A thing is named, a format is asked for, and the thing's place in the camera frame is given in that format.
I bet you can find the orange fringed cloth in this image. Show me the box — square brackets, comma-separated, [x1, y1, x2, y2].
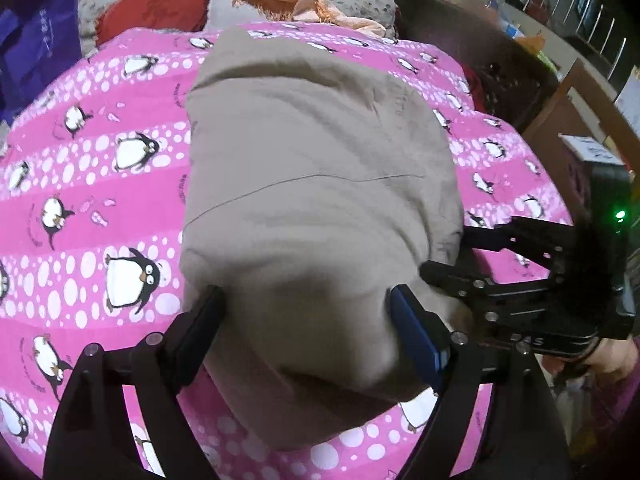
[232, 0, 398, 43]

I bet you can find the dark carved wooden cabinet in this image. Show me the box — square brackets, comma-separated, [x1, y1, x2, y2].
[392, 0, 559, 133]

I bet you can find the khaki jacket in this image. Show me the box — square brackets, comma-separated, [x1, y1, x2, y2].
[179, 27, 476, 451]

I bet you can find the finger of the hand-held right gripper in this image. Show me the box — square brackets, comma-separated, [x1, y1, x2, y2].
[461, 216, 577, 272]
[419, 259, 502, 312]

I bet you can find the white paper sheet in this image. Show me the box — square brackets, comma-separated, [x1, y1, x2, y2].
[614, 65, 640, 127]

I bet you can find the purple bag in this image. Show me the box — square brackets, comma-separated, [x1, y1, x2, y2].
[0, 0, 82, 126]

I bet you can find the person's right forearm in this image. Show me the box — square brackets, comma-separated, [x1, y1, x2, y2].
[585, 340, 640, 456]

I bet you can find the pink penguin print blanket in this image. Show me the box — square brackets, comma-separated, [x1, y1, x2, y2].
[0, 22, 574, 480]

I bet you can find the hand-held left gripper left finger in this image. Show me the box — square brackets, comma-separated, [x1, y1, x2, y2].
[42, 285, 226, 480]

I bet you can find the person's right hand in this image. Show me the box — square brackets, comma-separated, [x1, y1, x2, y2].
[560, 337, 638, 386]

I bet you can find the red cloth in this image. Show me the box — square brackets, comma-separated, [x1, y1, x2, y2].
[462, 62, 487, 111]

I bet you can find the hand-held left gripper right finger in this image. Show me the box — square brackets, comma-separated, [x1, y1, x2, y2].
[389, 284, 574, 480]

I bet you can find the red heart cushion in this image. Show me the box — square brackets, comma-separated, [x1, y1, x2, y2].
[95, 0, 212, 47]

